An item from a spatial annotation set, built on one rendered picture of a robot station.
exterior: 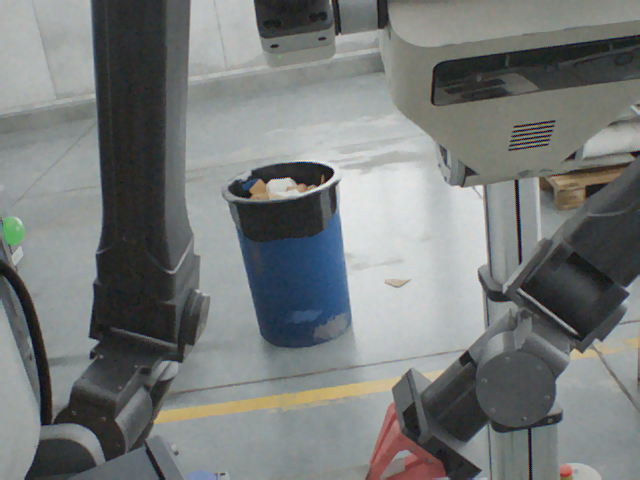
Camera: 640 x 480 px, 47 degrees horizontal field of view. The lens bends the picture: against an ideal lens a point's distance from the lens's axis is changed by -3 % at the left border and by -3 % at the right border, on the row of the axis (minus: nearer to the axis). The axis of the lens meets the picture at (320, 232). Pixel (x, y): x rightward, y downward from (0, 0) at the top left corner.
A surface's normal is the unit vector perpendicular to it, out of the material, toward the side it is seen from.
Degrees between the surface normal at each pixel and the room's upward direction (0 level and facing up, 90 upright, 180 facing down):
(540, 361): 74
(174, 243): 101
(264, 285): 92
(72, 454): 90
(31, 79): 90
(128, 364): 20
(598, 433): 0
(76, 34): 90
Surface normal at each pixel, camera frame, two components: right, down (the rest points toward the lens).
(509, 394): -0.23, 0.12
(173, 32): 0.96, 0.27
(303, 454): -0.14, -0.92
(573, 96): 0.13, 0.87
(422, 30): -0.08, -0.47
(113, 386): 0.20, -0.91
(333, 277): 0.70, 0.21
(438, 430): 0.65, -0.72
